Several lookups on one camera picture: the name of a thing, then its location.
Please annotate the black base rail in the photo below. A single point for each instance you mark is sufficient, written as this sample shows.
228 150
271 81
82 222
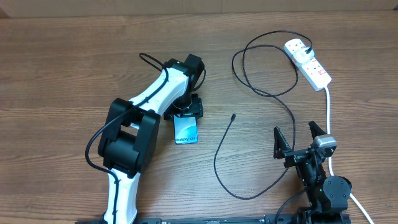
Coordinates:
267 219

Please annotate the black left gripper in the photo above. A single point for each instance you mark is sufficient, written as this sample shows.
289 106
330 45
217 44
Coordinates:
195 109

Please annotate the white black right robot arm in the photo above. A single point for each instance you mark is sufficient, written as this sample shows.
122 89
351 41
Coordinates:
327 196

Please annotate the white power strip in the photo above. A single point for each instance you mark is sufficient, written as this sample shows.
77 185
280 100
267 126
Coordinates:
313 71

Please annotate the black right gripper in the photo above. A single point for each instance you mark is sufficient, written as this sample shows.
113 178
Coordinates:
282 150

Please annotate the blue Samsung Galaxy smartphone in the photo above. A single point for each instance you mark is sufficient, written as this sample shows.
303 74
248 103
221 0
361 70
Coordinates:
186 131

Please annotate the white USB charger adapter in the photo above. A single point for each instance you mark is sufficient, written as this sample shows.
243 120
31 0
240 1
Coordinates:
304 55

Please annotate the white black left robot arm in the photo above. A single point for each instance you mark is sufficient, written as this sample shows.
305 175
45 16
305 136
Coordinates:
128 138

